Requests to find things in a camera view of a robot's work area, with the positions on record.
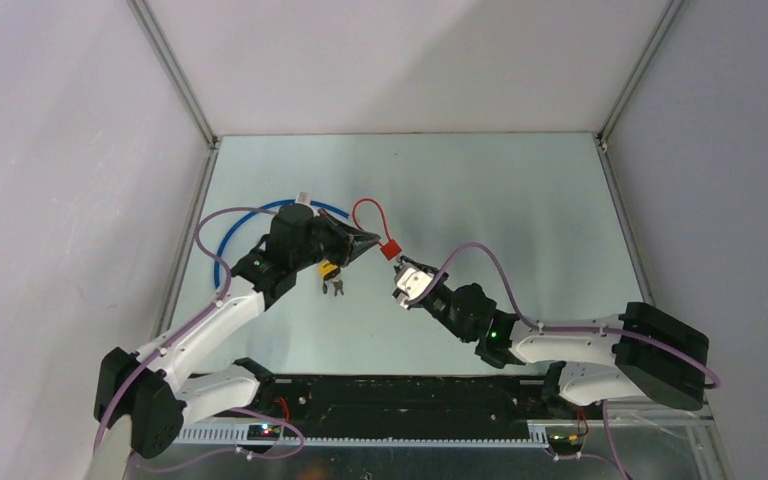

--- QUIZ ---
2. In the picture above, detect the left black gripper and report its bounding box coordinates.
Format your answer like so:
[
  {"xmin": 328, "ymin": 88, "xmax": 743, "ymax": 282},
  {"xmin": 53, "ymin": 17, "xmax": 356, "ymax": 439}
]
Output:
[{"xmin": 291, "ymin": 209, "xmax": 380, "ymax": 271}]

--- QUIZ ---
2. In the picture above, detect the silver key pair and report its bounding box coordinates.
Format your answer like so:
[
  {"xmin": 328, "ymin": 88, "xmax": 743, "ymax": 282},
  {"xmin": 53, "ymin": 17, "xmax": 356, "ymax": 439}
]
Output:
[
  {"xmin": 322, "ymin": 279, "xmax": 344, "ymax": 297},
  {"xmin": 393, "ymin": 256, "xmax": 405, "ymax": 272}
]

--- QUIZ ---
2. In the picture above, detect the red cable padlock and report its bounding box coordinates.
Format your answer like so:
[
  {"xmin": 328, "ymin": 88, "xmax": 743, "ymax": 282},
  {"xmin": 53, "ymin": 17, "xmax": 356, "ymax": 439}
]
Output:
[{"xmin": 351, "ymin": 197, "xmax": 404, "ymax": 261}]

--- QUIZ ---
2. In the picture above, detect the yellow black padlock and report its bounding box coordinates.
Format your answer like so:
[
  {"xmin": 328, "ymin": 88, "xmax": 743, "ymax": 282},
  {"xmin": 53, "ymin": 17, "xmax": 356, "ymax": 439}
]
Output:
[{"xmin": 318, "ymin": 260, "xmax": 342, "ymax": 282}]

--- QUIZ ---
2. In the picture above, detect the silver key pair front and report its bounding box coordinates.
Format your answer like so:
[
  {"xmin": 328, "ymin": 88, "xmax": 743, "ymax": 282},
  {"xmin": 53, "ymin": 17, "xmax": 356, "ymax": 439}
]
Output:
[{"xmin": 322, "ymin": 279, "xmax": 344, "ymax": 297}]

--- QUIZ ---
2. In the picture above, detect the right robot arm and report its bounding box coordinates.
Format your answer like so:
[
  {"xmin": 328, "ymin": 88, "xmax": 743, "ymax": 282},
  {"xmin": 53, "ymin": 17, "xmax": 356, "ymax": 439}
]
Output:
[{"xmin": 393, "ymin": 258, "xmax": 712, "ymax": 418}]

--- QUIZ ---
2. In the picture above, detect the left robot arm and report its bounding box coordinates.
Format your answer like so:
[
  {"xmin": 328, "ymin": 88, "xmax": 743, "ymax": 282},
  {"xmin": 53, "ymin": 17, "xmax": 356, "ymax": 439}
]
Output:
[{"xmin": 94, "ymin": 202, "xmax": 381, "ymax": 459}]

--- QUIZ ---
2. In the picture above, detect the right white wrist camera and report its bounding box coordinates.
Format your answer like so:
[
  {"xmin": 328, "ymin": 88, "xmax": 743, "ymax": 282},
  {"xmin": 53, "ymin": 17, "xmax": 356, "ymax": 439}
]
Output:
[{"xmin": 392, "ymin": 262, "xmax": 435, "ymax": 311}]

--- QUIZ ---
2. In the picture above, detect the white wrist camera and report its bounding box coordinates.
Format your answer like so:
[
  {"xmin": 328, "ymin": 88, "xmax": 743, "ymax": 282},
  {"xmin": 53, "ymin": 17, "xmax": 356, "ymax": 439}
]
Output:
[
  {"xmin": 296, "ymin": 192, "xmax": 312, "ymax": 205},
  {"xmin": 392, "ymin": 262, "xmax": 435, "ymax": 311}
]

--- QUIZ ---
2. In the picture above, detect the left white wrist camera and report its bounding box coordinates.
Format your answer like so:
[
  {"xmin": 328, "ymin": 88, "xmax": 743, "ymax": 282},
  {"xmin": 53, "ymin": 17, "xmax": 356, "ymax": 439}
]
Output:
[{"xmin": 296, "ymin": 192, "xmax": 312, "ymax": 205}]

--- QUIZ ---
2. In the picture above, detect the blue cable lock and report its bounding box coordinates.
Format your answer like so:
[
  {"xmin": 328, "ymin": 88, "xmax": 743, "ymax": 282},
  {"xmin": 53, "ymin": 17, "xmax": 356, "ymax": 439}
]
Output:
[{"xmin": 213, "ymin": 198, "xmax": 352, "ymax": 291}]

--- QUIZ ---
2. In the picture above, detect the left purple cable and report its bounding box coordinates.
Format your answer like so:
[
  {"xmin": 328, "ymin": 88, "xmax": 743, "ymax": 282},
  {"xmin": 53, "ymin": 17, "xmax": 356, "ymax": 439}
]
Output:
[{"xmin": 92, "ymin": 206, "xmax": 307, "ymax": 478}]

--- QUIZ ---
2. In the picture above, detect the purple cable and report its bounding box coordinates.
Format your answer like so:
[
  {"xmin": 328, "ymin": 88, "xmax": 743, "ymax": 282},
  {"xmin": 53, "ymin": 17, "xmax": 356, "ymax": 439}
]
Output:
[
  {"xmin": 92, "ymin": 206, "xmax": 307, "ymax": 478},
  {"xmin": 403, "ymin": 242, "xmax": 723, "ymax": 480}
]

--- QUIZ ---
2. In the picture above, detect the white cable duct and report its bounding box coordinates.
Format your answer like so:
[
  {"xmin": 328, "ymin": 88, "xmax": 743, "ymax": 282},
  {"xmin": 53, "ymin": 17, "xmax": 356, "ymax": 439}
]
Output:
[{"xmin": 173, "ymin": 423, "xmax": 549, "ymax": 448}]

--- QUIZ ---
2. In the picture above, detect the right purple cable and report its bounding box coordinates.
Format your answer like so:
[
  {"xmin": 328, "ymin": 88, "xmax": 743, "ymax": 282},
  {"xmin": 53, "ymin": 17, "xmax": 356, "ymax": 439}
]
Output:
[{"xmin": 403, "ymin": 242, "xmax": 723, "ymax": 480}]

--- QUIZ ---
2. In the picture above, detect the left aluminium frame post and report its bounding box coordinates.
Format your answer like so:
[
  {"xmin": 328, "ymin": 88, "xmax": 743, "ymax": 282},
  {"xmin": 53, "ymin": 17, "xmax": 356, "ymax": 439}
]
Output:
[{"xmin": 127, "ymin": 0, "xmax": 219, "ymax": 334}]

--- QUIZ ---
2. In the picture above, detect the aluminium frame post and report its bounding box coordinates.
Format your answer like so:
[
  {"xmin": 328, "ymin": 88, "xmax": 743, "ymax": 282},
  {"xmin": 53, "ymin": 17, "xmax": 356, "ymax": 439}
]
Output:
[
  {"xmin": 127, "ymin": 0, "xmax": 219, "ymax": 334},
  {"xmin": 593, "ymin": 0, "xmax": 688, "ymax": 304}
]

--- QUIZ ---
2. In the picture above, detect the right aluminium frame post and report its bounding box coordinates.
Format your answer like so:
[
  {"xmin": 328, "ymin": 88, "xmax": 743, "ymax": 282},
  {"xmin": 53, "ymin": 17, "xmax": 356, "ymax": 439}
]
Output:
[{"xmin": 593, "ymin": 0, "xmax": 688, "ymax": 304}]

